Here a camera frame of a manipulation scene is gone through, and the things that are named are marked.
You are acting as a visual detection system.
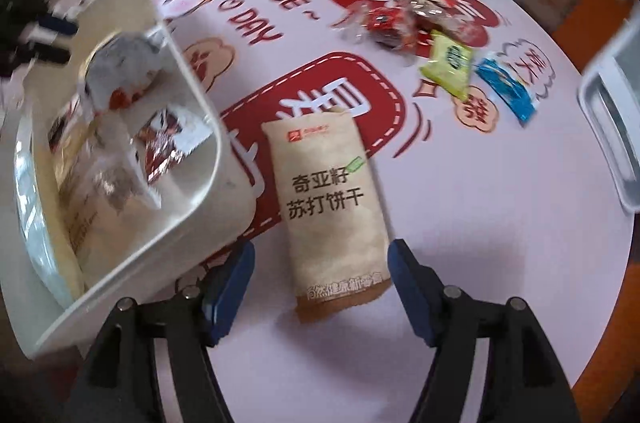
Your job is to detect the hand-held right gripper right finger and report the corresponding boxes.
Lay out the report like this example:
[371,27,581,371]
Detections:
[387,239,576,423]

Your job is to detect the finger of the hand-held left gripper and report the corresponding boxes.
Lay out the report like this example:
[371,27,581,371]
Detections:
[36,14,81,36]
[19,44,72,65]

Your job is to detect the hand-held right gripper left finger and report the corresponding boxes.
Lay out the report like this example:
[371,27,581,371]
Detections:
[70,243,256,423]

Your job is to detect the white printed snack packet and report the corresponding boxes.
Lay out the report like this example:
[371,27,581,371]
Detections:
[80,30,168,111]

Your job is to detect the white plastic tray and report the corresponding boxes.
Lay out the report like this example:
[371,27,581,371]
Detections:
[0,0,258,346]

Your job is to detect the beige cracker packet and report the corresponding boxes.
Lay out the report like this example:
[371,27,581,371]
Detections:
[261,106,393,324]

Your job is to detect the clear packet of brown crackers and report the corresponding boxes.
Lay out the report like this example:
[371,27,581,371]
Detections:
[50,118,126,294]

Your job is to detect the blue striped snack packet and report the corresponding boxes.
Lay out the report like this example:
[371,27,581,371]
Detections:
[475,57,541,124]

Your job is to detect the yellow green snack packet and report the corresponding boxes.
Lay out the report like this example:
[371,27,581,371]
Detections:
[419,30,475,101]

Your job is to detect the white countertop appliance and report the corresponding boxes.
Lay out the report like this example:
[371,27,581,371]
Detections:
[577,10,640,214]

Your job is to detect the red wrapped candies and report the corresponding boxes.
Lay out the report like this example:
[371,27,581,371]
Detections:
[345,0,418,49]

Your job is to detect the brown snack packet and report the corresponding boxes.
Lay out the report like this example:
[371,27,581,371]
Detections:
[417,3,481,41]

